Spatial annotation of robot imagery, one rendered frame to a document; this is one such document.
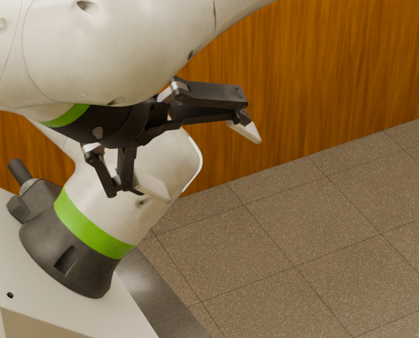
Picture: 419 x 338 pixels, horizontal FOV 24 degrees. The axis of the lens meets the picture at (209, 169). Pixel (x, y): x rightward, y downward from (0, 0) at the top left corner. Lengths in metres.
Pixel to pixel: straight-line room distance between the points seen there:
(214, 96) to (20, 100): 0.26
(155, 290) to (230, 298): 1.29
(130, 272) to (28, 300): 0.35
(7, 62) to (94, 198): 0.47
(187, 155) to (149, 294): 0.30
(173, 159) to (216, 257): 1.64
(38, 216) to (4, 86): 0.54
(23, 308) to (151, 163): 0.25
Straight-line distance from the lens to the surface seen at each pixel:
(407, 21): 3.20
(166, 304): 1.47
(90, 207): 1.28
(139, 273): 1.52
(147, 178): 1.16
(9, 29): 0.83
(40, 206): 1.37
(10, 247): 1.29
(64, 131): 0.96
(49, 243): 1.31
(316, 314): 2.74
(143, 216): 1.29
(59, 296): 1.27
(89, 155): 1.06
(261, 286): 2.80
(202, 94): 1.04
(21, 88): 0.84
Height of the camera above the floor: 2.02
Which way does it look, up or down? 39 degrees down
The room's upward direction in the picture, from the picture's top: straight up
